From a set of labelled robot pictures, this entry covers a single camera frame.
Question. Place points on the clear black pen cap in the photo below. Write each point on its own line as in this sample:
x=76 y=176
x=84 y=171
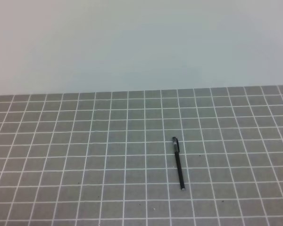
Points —
x=176 y=144

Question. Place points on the grey grid tablecloth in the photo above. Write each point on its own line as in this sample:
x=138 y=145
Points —
x=107 y=158

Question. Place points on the black pen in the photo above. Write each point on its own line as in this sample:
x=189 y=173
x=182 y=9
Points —
x=179 y=170

